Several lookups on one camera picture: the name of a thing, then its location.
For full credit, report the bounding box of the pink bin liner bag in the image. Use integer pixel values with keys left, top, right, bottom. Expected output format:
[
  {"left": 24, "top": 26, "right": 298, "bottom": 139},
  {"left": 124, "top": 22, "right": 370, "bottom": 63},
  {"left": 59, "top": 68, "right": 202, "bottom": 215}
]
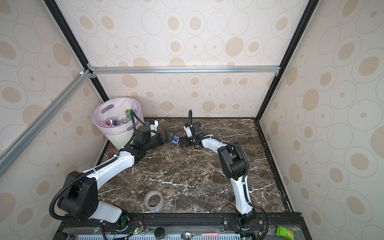
[{"left": 93, "top": 98, "right": 144, "bottom": 136}]

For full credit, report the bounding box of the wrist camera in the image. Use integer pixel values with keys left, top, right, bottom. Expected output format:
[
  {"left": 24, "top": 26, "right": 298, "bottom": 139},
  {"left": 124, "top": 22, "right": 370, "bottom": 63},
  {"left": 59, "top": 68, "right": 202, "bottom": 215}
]
[
  {"left": 147, "top": 120, "right": 159, "bottom": 131},
  {"left": 184, "top": 126, "right": 193, "bottom": 138}
]

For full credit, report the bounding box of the metal spoon red handle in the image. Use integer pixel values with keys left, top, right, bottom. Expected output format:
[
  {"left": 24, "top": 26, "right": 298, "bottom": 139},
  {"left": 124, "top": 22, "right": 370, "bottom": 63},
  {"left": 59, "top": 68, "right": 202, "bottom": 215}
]
[{"left": 181, "top": 232, "right": 219, "bottom": 240}]

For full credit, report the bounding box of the green plastic soda bottle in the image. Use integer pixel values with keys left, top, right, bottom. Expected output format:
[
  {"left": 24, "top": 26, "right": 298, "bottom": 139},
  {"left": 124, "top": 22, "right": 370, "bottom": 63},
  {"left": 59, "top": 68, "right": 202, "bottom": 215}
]
[{"left": 126, "top": 110, "right": 137, "bottom": 120}]

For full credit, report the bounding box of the clear bottle red label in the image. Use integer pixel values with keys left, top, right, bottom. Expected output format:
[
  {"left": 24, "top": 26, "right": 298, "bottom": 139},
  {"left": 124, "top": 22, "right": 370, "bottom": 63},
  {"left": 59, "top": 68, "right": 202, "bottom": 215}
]
[{"left": 105, "top": 116, "right": 130, "bottom": 127}]

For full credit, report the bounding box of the black frame post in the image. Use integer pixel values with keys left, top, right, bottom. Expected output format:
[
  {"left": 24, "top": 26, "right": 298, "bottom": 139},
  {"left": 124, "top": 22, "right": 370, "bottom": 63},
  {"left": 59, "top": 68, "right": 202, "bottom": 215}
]
[
  {"left": 43, "top": 0, "right": 109, "bottom": 102},
  {"left": 255, "top": 0, "right": 320, "bottom": 123}
]

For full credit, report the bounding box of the aluminium frame bar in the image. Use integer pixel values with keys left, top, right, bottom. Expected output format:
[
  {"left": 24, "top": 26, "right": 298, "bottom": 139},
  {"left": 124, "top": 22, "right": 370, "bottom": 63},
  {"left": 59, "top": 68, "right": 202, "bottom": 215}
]
[
  {"left": 1, "top": 70, "right": 91, "bottom": 175},
  {"left": 91, "top": 66, "right": 280, "bottom": 74}
]

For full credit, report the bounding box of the aluminium frame bar back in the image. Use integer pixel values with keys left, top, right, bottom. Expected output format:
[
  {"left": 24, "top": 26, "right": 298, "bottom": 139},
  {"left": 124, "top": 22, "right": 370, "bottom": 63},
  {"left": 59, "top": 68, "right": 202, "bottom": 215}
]
[{"left": 91, "top": 66, "right": 280, "bottom": 74}]

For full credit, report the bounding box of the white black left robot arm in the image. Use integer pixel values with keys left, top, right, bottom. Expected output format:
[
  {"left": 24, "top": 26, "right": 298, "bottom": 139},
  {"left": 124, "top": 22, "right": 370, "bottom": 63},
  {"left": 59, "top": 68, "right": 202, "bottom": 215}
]
[{"left": 49, "top": 121, "right": 172, "bottom": 227}]

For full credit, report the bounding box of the blue label water bottle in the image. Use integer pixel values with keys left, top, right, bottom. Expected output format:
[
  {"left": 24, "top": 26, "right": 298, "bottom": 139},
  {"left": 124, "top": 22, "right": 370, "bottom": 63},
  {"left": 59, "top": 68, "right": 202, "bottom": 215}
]
[{"left": 172, "top": 135, "right": 181, "bottom": 146}]

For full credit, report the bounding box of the aluminium frame bar left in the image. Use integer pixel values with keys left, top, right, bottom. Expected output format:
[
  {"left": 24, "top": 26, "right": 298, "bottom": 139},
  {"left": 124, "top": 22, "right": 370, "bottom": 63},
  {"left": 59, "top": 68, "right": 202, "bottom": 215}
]
[{"left": 1, "top": 70, "right": 91, "bottom": 175}]

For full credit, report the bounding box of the green snack packet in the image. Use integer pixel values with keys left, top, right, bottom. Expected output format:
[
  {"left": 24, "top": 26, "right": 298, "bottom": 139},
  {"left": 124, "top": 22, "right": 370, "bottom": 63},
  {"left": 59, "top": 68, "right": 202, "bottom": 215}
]
[{"left": 276, "top": 226, "right": 295, "bottom": 240}]

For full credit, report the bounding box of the clear tape roll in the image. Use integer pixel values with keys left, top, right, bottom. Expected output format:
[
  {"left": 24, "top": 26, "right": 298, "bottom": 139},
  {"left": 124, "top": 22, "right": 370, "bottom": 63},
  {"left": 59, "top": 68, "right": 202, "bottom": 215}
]
[{"left": 144, "top": 190, "right": 165, "bottom": 212}]

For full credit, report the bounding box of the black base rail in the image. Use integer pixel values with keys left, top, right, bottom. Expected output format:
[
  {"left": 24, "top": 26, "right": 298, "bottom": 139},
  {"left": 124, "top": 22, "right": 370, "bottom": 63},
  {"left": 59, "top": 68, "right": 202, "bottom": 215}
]
[{"left": 53, "top": 213, "right": 312, "bottom": 240}]

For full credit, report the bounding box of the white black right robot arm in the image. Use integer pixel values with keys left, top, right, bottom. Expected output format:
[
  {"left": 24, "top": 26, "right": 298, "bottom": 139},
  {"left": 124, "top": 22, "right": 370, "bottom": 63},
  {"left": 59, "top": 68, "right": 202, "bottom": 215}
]
[{"left": 173, "top": 110, "right": 269, "bottom": 236}]

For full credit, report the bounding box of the black frame post left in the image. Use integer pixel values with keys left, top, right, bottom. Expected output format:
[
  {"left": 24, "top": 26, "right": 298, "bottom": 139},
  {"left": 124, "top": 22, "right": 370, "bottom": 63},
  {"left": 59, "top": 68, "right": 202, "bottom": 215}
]
[{"left": 43, "top": 0, "right": 109, "bottom": 102}]

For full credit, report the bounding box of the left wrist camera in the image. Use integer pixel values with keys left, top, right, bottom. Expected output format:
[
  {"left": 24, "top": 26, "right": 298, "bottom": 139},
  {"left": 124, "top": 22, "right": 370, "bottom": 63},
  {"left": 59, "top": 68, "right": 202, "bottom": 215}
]
[{"left": 147, "top": 120, "right": 159, "bottom": 131}]

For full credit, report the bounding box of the black frame post right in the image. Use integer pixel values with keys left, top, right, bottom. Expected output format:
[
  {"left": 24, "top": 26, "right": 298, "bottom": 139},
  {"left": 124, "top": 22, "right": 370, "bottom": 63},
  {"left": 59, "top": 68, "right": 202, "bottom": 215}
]
[{"left": 255, "top": 0, "right": 320, "bottom": 123}]

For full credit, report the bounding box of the black round knob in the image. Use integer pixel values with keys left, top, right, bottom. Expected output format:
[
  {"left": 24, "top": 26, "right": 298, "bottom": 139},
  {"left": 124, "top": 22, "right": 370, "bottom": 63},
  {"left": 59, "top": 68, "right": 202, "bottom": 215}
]
[{"left": 154, "top": 227, "right": 166, "bottom": 240}]

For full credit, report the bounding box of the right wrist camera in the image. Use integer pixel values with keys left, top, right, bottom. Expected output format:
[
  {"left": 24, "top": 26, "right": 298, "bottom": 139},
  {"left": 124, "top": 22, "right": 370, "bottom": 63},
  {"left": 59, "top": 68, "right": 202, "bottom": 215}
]
[{"left": 184, "top": 126, "right": 193, "bottom": 138}]

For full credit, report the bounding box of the white plastic waste bin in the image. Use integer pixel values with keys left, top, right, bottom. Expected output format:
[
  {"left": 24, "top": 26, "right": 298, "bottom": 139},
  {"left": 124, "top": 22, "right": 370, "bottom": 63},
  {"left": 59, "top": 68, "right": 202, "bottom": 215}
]
[{"left": 101, "top": 116, "right": 144, "bottom": 149}]

